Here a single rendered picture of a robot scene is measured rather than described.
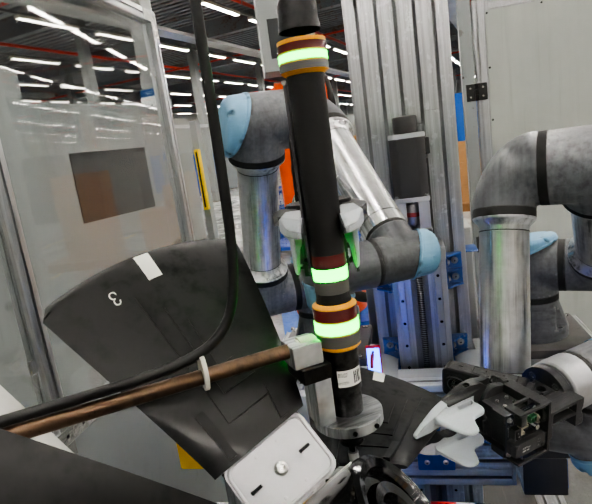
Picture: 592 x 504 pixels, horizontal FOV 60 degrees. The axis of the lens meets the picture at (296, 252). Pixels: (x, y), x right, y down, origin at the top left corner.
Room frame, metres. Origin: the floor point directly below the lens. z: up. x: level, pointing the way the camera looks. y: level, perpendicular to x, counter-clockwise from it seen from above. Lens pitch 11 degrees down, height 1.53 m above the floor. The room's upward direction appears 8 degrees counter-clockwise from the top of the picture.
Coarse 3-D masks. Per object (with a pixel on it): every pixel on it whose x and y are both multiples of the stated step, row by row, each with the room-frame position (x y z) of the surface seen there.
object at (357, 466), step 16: (352, 464) 0.39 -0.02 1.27; (368, 464) 0.40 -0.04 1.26; (384, 464) 0.42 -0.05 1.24; (336, 480) 0.39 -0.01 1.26; (352, 480) 0.37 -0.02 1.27; (368, 480) 0.39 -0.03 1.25; (384, 480) 0.41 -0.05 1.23; (400, 480) 0.42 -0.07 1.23; (320, 496) 0.39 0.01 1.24; (336, 496) 0.37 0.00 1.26; (352, 496) 0.36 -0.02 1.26; (368, 496) 0.37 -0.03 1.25; (384, 496) 0.39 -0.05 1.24; (400, 496) 0.40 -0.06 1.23; (416, 496) 0.41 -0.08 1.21
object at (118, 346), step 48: (96, 288) 0.49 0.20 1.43; (144, 288) 0.51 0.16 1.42; (192, 288) 0.52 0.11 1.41; (240, 288) 0.54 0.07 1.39; (96, 336) 0.46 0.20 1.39; (144, 336) 0.47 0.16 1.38; (192, 336) 0.48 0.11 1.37; (240, 336) 0.50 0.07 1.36; (144, 384) 0.45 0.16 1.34; (240, 384) 0.46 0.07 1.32; (288, 384) 0.47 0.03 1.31; (192, 432) 0.43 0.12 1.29; (240, 432) 0.43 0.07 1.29
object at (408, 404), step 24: (384, 384) 0.69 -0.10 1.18; (408, 384) 0.70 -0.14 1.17; (384, 408) 0.61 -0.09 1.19; (408, 408) 0.62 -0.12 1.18; (432, 408) 0.64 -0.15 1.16; (384, 432) 0.56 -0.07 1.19; (408, 432) 0.56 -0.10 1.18; (432, 432) 0.57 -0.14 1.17; (336, 456) 0.52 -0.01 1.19; (360, 456) 0.52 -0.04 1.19; (384, 456) 0.50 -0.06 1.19; (408, 456) 0.51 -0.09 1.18
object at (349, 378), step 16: (288, 0) 0.46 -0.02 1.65; (304, 0) 0.46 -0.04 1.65; (288, 16) 0.46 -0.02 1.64; (304, 16) 0.46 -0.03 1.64; (288, 32) 0.49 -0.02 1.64; (304, 32) 0.49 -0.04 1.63; (352, 352) 0.46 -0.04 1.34; (336, 368) 0.46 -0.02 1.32; (352, 368) 0.46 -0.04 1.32; (336, 384) 0.46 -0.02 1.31; (352, 384) 0.46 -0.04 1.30; (336, 400) 0.46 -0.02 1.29; (352, 400) 0.46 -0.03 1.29; (352, 416) 0.46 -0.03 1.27
